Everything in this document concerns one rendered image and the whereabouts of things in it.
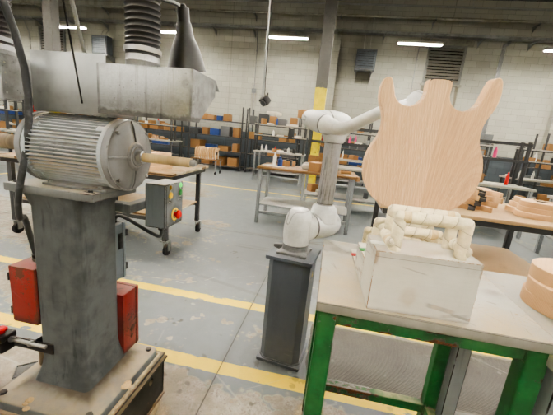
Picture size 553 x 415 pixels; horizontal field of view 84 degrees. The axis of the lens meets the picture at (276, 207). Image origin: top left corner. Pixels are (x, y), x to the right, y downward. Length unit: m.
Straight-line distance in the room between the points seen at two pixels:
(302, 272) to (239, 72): 11.43
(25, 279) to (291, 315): 1.28
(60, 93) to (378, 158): 1.07
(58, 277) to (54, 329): 0.23
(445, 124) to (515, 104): 12.36
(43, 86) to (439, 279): 1.37
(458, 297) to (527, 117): 12.72
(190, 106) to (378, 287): 0.72
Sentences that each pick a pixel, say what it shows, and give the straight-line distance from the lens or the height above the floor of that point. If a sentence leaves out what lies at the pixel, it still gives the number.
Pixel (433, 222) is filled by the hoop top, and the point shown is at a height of 1.19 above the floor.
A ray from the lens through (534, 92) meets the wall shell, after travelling 13.68.
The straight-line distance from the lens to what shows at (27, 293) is 1.57.
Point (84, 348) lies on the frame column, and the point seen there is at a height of 0.49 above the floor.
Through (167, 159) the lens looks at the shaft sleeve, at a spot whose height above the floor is 1.25.
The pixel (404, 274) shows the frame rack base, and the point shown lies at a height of 1.05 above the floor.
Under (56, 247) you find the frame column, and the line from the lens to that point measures 1.40.
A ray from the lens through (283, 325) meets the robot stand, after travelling 1.97.
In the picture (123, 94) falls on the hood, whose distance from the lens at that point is 1.06.
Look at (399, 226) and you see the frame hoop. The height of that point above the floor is 1.17.
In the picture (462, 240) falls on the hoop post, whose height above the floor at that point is 1.16.
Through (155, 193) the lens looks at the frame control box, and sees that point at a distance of 1.43.
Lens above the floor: 1.37
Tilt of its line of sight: 13 degrees down
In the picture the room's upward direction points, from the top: 6 degrees clockwise
